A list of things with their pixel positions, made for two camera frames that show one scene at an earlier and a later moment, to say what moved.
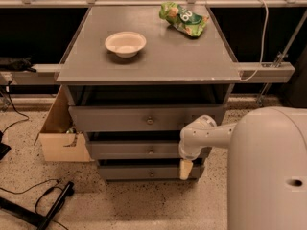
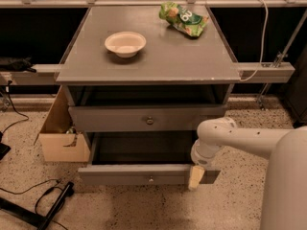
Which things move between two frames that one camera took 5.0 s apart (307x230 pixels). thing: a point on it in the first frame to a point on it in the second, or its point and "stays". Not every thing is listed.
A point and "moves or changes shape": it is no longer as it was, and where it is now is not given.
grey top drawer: (139, 118) stays
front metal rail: (249, 72) stays
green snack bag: (182, 19) stays
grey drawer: (136, 150) moves or changes shape
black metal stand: (35, 218) stays
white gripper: (188, 152) to (199, 160)
